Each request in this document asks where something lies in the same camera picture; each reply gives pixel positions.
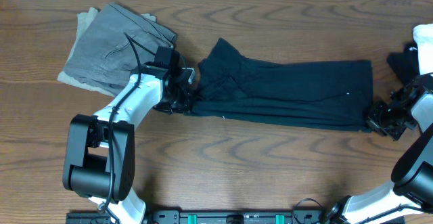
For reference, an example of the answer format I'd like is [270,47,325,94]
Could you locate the black t-shirt white logo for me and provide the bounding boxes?
[191,39,373,133]

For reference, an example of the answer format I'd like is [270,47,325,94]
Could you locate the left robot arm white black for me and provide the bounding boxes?
[62,62,195,224]

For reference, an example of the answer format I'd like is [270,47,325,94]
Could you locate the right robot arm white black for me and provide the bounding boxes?
[320,73,432,223]

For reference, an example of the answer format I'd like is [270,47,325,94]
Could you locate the folded grey shorts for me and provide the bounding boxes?
[63,3,177,95]

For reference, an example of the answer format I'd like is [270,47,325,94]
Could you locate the folded beige garment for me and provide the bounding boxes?
[58,7,173,97]

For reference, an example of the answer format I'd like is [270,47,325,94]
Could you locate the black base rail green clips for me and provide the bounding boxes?
[65,200,331,224]

